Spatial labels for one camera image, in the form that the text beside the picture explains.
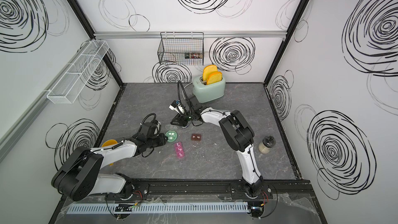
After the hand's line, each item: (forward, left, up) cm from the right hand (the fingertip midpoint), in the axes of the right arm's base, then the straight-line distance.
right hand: (172, 121), depth 90 cm
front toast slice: (+25, -24, +13) cm, 37 cm away
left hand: (-7, +3, -7) cm, 11 cm away
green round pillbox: (-4, +1, -7) cm, 8 cm away
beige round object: (-12, -52, +2) cm, 53 cm away
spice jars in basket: (+31, -8, +24) cm, 40 cm away
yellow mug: (-14, +32, +1) cm, 35 cm away
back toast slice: (+31, -20, +13) cm, 39 cm away
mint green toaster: (+22, -18, 0) cm, 29 cm away
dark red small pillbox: (-6, -14, -7) cm, 16 cm away
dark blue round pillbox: (-4, -9, +3) cm, 10 cm away
